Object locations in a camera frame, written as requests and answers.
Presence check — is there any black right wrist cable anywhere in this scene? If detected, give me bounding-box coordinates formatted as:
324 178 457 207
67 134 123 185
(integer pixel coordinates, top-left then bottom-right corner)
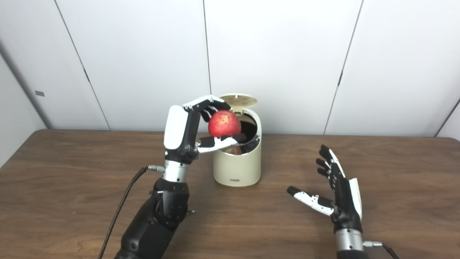
363 240 400 259

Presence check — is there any black and white left hand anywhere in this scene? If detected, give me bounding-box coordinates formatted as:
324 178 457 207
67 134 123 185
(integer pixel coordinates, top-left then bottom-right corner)
164 95 248 164

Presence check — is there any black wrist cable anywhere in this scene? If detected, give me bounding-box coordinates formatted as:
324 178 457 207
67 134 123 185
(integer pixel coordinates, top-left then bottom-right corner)
363 240 400 259
98 165 166 259

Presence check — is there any red apple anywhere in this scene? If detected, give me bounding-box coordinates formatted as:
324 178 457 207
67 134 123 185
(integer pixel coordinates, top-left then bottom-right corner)
208 110 242 138

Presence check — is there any round cream bin lid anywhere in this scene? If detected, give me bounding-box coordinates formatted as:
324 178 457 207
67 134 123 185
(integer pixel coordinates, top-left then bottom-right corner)
219 94 258 115

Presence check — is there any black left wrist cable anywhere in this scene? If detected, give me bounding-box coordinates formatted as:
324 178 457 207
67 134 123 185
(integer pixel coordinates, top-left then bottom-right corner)
98 165 166 259

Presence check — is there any cream-colored bin body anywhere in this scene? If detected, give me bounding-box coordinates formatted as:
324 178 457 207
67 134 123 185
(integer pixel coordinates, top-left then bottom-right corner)
213 107 262 187

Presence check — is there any black and white right hand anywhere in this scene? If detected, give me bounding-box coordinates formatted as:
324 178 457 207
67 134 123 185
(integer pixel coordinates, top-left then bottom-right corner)
286 145 363 234

